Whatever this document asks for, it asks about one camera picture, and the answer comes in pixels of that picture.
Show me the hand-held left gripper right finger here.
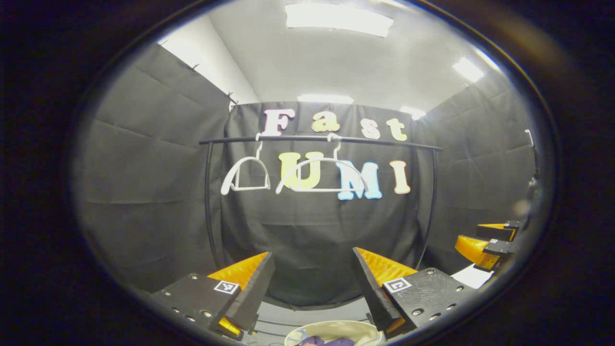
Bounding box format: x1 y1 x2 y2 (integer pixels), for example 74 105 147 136
352 247 477 340

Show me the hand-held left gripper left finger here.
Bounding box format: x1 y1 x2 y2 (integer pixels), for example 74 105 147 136
151 251 276 341

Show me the cream laundry hamper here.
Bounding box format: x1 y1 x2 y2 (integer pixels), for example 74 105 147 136
284 320 385 346

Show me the purple ribbed jacket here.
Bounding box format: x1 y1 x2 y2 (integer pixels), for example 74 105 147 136
298 335 357 346

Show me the white plastic hanger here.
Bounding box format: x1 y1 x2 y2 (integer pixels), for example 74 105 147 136
275 133 371 195
220 134 271 196

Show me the black metal clothes rack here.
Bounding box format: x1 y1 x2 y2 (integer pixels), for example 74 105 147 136
199 134 443 309

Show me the black backdrop cloth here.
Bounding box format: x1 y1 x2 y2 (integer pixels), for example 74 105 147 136
72 42 543 308

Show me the long ceiling light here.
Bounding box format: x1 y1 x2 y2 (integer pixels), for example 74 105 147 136
297 94 355 105

